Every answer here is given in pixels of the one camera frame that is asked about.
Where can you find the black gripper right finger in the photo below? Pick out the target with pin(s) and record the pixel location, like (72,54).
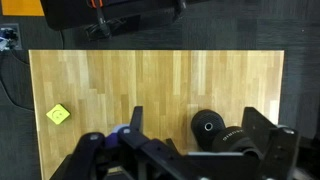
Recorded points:
(280,150)

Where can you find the yellow smiley duster block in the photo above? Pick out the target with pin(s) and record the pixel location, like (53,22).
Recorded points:
(58,114)

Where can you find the gray floor outlet box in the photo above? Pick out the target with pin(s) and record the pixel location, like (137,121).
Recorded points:
(10,35)

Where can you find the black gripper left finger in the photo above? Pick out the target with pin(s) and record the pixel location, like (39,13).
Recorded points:
(90,150)

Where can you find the orange floor mat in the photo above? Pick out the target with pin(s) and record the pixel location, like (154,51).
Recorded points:
(21,7)

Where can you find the black coffee machine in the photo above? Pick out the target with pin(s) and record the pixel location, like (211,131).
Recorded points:
(200,121)

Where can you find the blue tape roll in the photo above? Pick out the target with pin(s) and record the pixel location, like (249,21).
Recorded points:
(113,137)

